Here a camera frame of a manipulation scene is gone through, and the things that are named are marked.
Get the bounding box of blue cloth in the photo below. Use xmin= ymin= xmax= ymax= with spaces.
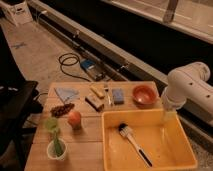
xmin=55 ymin=87 xmax=79 ymax=103

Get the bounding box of blue power device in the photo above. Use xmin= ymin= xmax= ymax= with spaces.
xmin=80 ymin=59 xmax=105 ymax=81

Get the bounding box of bunch of dark grapes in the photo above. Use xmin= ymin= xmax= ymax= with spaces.
xmin=50 ymin=103 xmax=74 ymax=117

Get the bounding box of white cup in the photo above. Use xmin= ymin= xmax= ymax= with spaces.
xmin=46 ymin=139 xmax=67 ymax=161

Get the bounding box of red apple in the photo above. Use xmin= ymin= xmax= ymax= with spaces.
xmin=68 ymin=111 xmax=81 ymax=130

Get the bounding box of orange bowl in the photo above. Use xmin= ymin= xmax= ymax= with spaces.
xmin=132 ymin=85 xmax=157 ymax=105

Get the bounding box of brown block brush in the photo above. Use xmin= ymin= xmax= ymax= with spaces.
xmin=85 ymin=95 xmax=104 ymax=111

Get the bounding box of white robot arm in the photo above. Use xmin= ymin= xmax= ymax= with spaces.
xmin=161 ymin=62 xmax=213 ymax=126

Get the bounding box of black chair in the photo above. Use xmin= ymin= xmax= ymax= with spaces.
xmin=0 ymin=81 xmax=43 ymax=169

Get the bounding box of white cardboard box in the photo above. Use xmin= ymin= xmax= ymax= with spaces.
xmin=0 ymin=0 xmax=33 ymax=27

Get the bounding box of blue sponge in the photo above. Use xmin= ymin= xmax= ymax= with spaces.
xmin=112 ymin=89 xmax=124 ymax=104

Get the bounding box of green toy vegetable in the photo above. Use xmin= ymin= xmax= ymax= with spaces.
xmin=44 ymin=117 xmax=63 ymax=157

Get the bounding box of black cable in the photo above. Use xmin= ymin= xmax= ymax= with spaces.
xmin=58 ymin=52 xmax=92 ymax=83

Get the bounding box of yellow plastic tray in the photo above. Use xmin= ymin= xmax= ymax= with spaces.
xmin=102 ymin=109 xmax=197 ymax=171

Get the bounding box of black white dish brush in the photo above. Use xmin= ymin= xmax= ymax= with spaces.
xmin=118 ymin=123 xmax=153 ymax=167

